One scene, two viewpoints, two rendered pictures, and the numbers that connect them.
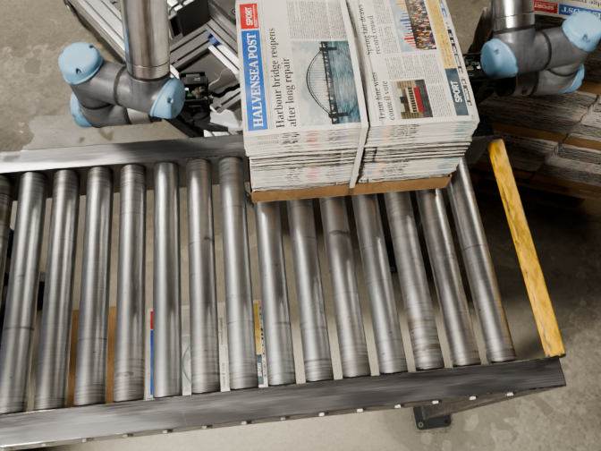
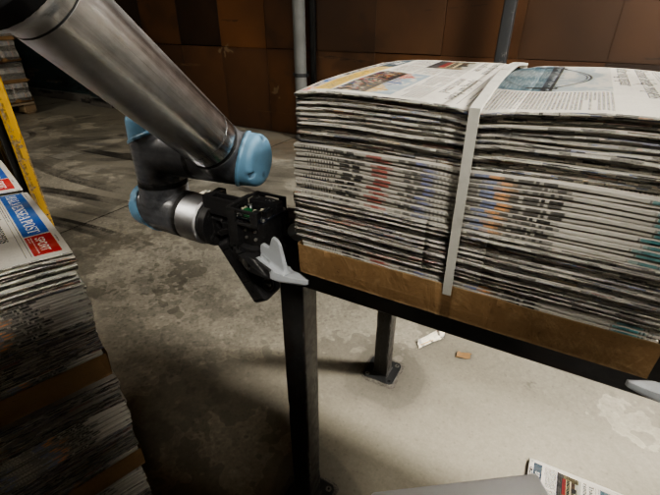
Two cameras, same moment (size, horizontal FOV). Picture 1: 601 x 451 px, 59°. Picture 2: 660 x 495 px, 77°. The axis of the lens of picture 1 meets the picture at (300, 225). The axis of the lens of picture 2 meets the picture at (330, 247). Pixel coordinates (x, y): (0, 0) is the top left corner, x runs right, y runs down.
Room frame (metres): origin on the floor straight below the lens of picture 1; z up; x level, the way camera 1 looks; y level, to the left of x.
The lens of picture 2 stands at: (1.11, 0.08, 1.09)
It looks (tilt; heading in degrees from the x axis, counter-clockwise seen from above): 29 degrees down; 218
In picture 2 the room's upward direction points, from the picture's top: straight up
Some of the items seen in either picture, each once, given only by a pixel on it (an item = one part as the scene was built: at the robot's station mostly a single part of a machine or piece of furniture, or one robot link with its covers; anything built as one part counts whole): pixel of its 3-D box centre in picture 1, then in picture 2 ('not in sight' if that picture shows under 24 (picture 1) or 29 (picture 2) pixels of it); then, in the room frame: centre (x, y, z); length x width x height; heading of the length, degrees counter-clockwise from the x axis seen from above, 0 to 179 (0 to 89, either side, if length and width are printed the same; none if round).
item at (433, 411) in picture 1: (463, 398); (389, 290); (0.15, -0.43, 0.34); 0.06 x 0.06 x 0.68; 9
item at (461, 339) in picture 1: (440, 248); not in sight; (0.38, -0.27, 0.77); 0.47 x 0.05 x 0.05; 9
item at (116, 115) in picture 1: (103, 106); not in sight; (0.63, 0.41, 0.82); 0.11 x 0.08 x 0.09; 99
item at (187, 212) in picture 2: (516, 80); (204, 218); (0.76, -0.44, 0.81); 0.08 x 0.05 x 0.08; 9
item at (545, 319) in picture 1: (523, 240); not in sight; (0.39, -0.42, 0.81); 0.43 x 0.03 x 0.02; 9
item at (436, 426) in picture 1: (431, 409); (382, 368); (0.15, -0.43, 0.01); 0.14 x 0.13 x 0.01; 9
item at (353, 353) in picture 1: (340, 257); not in sight; (0.35, -0.08, 0.77); 0.47 x 0.05 x 0.05; 9
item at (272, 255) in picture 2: not in sight; (280, 257); (0.78, -0.26, 0.82); 0.09 x 0.03 x 0.06; 72
